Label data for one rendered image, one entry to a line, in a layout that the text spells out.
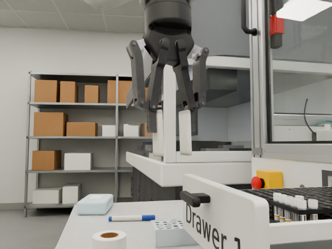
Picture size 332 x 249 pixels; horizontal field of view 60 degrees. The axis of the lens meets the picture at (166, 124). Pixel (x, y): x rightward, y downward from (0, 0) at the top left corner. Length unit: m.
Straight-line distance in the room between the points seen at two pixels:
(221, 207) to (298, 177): 0.44
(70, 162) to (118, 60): 1.78
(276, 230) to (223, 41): 1.14
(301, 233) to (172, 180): 0.93
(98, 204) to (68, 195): 3.38
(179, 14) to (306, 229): 0.33
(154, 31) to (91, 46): 4.48
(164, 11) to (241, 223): 0.31
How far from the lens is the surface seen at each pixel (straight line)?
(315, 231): 0.41
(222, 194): 0.42
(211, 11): 1.46
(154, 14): 0.46
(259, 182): 0.87
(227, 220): 0.41
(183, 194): 0.48
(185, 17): 0.46
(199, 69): 0.47
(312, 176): 0.80
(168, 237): 0.69
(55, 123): 4.34
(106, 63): 4.82
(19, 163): 4.94
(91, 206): 0.99
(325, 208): 0.48
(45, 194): 4.48
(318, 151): 0.77
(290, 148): 0.85
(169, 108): 1.28
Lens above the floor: 0.99
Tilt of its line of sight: 4 degrees up
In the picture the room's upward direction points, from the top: straight up
